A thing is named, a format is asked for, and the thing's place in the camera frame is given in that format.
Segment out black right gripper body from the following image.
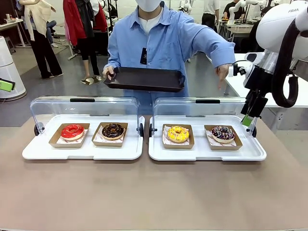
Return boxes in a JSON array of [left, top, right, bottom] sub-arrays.
[[251, 66, 275, 99]]

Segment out purple sprinkled donut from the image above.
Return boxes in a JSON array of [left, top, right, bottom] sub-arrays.
[[211, 125, 236, 143]]

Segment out sprinkled chocolate donut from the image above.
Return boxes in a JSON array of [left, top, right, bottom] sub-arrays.
[[204, 124, 243, 151]]

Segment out printed paper liner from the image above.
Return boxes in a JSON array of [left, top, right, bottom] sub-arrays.
[[93, 131, 126, 143], [206, 129, 238, 147], [163, 126, 192, 146], [56, 128, 89, 145]]

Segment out black serving tray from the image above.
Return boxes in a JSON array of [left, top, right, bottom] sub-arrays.
[[103, 66, 186, 93]]

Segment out chocolate glazed donut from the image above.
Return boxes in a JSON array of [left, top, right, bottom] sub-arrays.
[[101, 123, 125, 141]]

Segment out cardboard box of chocolate donut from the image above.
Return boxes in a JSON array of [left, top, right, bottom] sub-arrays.
[[91, 122, 129, 147]]

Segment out person's right forearm blue sleeve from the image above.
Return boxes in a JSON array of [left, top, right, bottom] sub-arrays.
[[105, 48, 122, 70]]

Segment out person's left forearm blue sleeve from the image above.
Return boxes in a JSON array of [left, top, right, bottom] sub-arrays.
[[199, 31, 236, 69]]

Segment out cardboard box of yellow donut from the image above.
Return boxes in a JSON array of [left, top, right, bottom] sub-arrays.
[[162, 124, 195, 149]]

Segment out seated person in jeans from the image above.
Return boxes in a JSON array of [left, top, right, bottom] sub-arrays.
[[45, 20, 58, 48]]

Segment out seated person black shirt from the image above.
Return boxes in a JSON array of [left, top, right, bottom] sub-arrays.
[[223, 0, 244, 21]]

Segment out cardboard box of red donut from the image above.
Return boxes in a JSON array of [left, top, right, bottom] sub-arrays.
[[48, 123, 90, 148]]

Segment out yellow sprinkled donut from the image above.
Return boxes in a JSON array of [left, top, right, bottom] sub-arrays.
[[167, 125, 190, 143]]

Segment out red glazed donut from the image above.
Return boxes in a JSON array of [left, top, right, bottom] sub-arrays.
[[60, 124, 85, 141]]

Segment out standing person white shirt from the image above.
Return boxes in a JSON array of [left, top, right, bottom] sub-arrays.
[[201, 0, 221, 33]]

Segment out person torso blue shirt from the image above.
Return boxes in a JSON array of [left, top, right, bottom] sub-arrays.
[[107, 0, 217, 116]]

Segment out person's left hand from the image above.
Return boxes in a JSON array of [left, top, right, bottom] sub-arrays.
[[215, 64, 231, 91]]

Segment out person's right hand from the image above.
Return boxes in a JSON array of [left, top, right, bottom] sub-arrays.
[[102, 65, 117, 81]]

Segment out white cylindrical appliance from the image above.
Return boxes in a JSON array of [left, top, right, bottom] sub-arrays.
[[0, 36, 27, 99]]

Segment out white side table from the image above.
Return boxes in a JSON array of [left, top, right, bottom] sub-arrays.
[[206, 53, 308, 108]]

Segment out clear hinged display cover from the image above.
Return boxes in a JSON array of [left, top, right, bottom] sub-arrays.
[[30, 96, 145, 137], [149, 97, 257, 138]]

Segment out white display tray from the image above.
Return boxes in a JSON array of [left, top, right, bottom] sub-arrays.
[[148, 115, 267, 161], [22, 114, 144, 161]]

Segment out grey background workbench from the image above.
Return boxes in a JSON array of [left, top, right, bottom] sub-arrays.
[[218, 19, 257, 52]]

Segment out white background desk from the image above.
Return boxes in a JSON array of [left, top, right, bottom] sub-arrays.
[[0, 18, 32, 49]]

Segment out mannequin with cream vest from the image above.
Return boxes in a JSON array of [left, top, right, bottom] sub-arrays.
[[18, 0, 64, 79]]

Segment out gold mannequin base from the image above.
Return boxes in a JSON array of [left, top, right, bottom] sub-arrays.
[[80, 76, 103, 86]]

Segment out mannequin in black outfit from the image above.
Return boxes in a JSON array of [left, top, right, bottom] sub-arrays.
[[77, 0, 101, 81]]

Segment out red hanging jacket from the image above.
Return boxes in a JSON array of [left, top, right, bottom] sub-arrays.
[[63, 0, 87, 46]]

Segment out small white background robot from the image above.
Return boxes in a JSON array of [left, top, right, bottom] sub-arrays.
[[178, 0, 193, 14]]

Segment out red hanging garment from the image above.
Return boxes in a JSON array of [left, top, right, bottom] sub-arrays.
[[92, 2, 108, 33]]

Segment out black clip-on microphone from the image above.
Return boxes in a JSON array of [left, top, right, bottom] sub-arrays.
[[140, 47, 148, 65]]

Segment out white undershirt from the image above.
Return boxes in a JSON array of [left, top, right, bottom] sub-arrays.
[[139, 11, 164, 34]]

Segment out white face mask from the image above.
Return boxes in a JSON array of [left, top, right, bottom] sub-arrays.
[[135, 0, 162, 13]]

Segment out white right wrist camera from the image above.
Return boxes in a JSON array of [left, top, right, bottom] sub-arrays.
[[228, 63, 247, 78]]

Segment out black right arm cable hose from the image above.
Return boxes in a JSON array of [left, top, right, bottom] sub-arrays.
[[271, 18, 301, 108]]

